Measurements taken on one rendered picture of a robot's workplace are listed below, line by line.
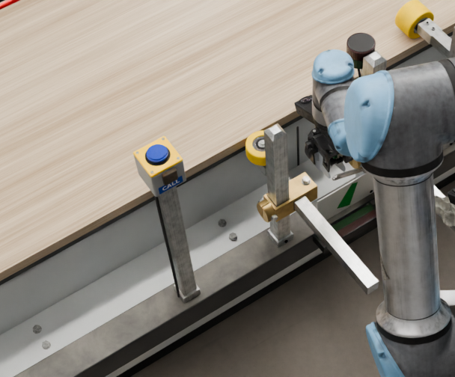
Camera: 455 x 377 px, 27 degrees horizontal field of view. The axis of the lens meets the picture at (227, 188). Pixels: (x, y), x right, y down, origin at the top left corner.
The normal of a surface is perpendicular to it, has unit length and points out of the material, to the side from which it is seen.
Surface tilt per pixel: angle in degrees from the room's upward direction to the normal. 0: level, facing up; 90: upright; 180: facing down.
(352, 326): 0
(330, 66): 2
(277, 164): 90
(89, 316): 0
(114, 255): 90
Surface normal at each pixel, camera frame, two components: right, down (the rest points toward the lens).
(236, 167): 0.54, 0.66
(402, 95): 0.00, -0.29
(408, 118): 0.11, 0.22
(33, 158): -0.07, -0.58
